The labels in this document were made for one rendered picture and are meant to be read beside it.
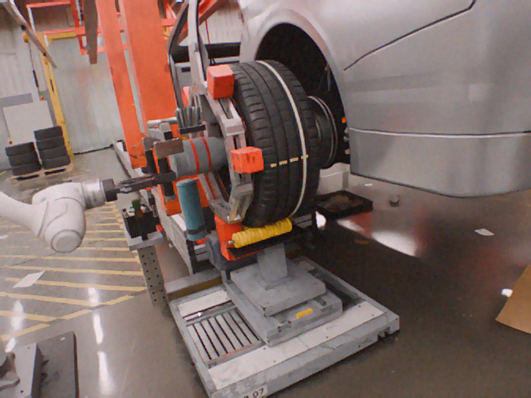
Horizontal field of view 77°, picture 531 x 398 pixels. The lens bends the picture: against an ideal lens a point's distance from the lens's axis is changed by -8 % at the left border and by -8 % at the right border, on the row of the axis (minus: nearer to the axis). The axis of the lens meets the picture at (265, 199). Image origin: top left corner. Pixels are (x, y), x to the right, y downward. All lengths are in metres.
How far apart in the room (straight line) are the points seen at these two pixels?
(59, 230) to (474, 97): 1.04
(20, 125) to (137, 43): 10.66
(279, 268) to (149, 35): 1.23
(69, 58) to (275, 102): 13.38
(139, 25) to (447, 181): 1.46
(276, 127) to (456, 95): 0.56
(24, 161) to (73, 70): 5.53
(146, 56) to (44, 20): 12.98
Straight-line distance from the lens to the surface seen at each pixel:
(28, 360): 1.42
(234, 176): 1.21
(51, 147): 9.59
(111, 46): 3.79
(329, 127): 1.49
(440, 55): 0.94
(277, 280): 1.66
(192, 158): 1.37
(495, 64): 0.89
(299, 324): 1.54
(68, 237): 1.03
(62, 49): 14.50
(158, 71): 1.84
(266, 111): 1.22
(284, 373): 1.43
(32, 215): 1.08
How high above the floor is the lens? 1.05
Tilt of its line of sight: 16 degrees down
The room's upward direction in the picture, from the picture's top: 8 degrees counter-clockwise
